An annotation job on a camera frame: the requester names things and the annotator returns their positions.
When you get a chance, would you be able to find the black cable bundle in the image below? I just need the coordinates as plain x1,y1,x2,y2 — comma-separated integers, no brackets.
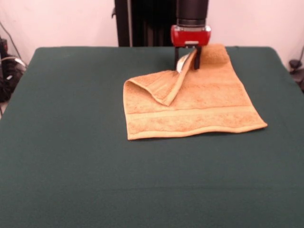
0,21,27,103

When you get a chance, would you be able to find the orange terry towel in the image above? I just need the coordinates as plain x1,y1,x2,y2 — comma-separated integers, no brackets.
123,43,268,141

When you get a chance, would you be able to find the dark green table cloth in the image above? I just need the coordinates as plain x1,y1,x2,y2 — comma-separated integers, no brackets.
0,46,304,228

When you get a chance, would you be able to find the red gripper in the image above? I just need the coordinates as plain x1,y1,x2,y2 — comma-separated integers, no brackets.
170,24,212,70

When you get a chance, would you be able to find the black power strip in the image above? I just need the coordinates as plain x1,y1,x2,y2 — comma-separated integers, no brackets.
288,59,304,93

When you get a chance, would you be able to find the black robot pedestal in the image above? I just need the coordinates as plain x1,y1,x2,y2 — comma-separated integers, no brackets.
111,0,178,47

